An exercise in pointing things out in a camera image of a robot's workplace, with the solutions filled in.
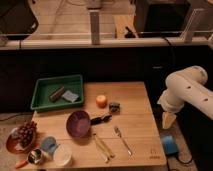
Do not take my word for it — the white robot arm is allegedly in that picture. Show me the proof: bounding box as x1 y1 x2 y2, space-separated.
157 66 213 129

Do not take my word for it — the purple bowl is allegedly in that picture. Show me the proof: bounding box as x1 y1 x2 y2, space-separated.
66 110 91 138

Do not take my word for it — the blue object on floor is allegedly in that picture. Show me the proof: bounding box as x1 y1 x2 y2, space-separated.
161 135 179 156

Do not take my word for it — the silver fork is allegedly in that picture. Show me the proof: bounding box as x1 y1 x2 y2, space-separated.
114 126 133 156

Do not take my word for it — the small dark cube object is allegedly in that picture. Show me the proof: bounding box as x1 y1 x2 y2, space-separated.
109 102 120 113

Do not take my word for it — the orange fruit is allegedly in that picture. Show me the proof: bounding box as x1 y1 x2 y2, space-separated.
96 95 107 108

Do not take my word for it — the wooden chopstick pair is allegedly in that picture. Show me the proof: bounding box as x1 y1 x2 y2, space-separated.
93 133 115 163

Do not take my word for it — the black box background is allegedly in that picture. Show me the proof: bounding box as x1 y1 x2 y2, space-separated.
133 0 190 37

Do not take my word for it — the grey blue sponge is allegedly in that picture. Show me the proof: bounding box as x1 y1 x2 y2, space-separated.
62 90 79 102

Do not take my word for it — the blue cup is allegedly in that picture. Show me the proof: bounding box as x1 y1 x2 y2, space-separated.
40 136 57 155

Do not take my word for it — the green plastic tray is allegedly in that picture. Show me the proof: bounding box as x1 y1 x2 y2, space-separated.
31 74 84 112

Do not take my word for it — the metal measuring cup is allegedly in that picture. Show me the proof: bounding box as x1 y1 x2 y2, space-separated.
15 148 45 169

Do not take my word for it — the bunch of red grapes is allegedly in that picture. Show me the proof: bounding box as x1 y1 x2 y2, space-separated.
18 121 37 148

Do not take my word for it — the black chair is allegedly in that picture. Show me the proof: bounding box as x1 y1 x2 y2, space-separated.
0 0 40 36

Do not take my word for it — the black handled tool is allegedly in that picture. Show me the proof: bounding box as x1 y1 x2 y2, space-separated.
91 114 112 125

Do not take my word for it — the grey metal post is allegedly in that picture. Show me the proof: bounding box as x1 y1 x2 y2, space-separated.
90 10 100 45

